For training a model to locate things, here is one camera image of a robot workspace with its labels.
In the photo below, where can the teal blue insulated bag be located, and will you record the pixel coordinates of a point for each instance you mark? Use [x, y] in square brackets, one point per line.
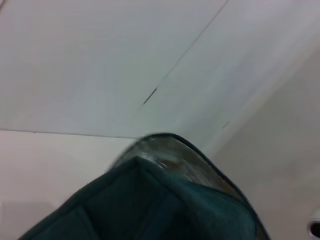
[150, 207]

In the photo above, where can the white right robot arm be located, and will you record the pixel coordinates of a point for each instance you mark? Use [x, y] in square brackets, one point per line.
[315, 215]

